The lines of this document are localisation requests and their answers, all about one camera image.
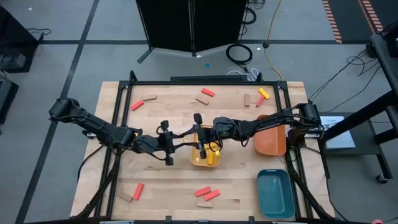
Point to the red wooden block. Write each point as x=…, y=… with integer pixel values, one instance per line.
x=208, y=92
x=260, y=101
x=202, y=191
x=137, y=105
x=138, y=191
x=212, y=195

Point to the plain wooden block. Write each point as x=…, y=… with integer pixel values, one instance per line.
x=149, y=98
x=202, y=99
x=247, y=100
x=124, y=196
x=204, y=204

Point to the yellow plastic bin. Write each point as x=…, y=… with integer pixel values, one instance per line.
x=197, y=163

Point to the long black bar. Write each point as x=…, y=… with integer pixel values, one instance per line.
x=208, y=78

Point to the black box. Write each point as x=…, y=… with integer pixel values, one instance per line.
x=7, y=99

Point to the black equipment cart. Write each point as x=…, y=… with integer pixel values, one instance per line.
x=384, y=56

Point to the black room divider panel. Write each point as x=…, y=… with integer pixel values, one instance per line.
x=171, y=25

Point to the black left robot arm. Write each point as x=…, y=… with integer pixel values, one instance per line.
x=93, y=124

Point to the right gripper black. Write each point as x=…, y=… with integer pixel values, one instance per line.
x=206, y=137

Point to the orange black striped strip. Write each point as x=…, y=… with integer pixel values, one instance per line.
x=370, y=15
x=331, y=21

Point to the orange plastic bin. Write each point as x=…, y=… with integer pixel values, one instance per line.
x=270, y=143

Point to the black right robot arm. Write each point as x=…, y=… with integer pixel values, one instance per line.
x=267, y=123

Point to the teal plastic bin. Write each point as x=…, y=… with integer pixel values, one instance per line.
x=275, y=196

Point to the black cabinet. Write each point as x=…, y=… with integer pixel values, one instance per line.
x=15, y=37

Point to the black aluminium table frame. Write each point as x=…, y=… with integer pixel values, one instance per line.
x=186, y=83

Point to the pink round object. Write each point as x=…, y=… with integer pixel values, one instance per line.
x=377, y=222

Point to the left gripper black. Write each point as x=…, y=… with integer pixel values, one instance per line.
x=168, y=143

